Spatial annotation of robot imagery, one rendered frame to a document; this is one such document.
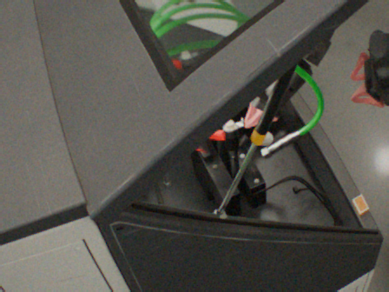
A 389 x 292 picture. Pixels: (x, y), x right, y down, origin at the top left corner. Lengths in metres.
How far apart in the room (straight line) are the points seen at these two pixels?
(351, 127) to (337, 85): 0.27
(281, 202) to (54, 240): 0.86
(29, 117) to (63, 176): 0.15
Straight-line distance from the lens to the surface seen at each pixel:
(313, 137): 1.70
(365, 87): 1.18
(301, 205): 1.72
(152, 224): 1.03
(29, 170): 1.01
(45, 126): 1.06
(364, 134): 2.99
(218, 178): 1.60
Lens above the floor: 2.23
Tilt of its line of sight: 49 degrees down
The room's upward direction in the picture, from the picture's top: 11 degrees counter-clockwise
